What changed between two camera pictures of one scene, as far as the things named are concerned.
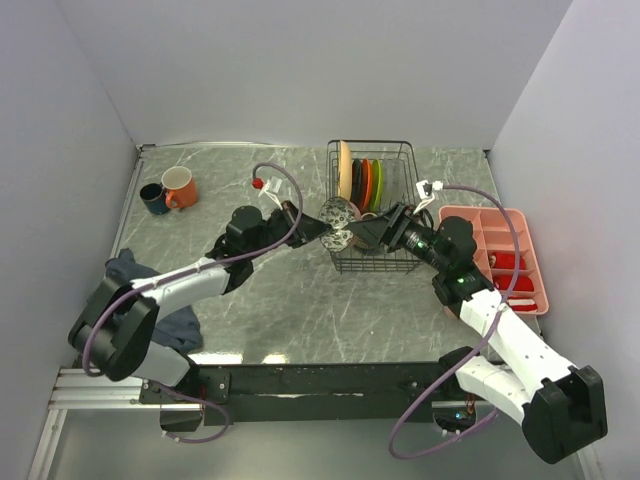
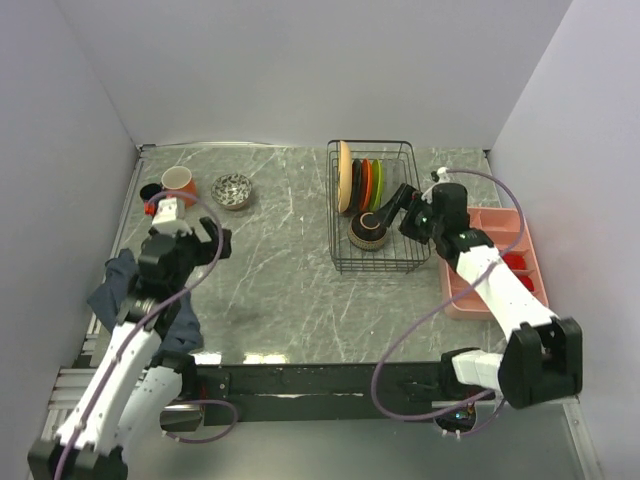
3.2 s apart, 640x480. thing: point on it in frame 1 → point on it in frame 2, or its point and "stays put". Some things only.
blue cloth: [180, 327] stays put
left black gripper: [310, 227] → [205, 249]
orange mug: [181, 189] stays put
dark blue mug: [154, 198] stays put
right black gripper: [389, 228] → [406, 197]
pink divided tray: [496, 255] stays put
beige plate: [345, 170] stays put
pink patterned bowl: [336, 212] → [231, 190]
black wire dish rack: [365, 178] stays put
